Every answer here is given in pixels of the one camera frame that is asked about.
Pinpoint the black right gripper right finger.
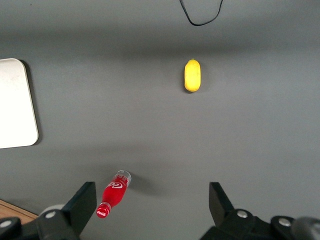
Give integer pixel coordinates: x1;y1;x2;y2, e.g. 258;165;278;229
199;181;274;240

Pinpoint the red cola bottle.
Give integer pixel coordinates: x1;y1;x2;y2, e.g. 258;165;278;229
96;169;133;220

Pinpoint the thin black cable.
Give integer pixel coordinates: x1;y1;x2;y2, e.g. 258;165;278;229
179;0;225;27

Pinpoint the light brown wooden board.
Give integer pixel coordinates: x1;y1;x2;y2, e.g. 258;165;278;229
0;198;36;224

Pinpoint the yellow lemon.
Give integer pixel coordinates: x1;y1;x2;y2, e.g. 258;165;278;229
183;58;202;93

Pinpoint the white rectangular tray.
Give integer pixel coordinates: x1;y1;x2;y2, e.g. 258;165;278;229
0;58;40;150

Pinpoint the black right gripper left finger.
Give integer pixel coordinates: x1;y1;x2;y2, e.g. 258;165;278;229
36;181;98;240

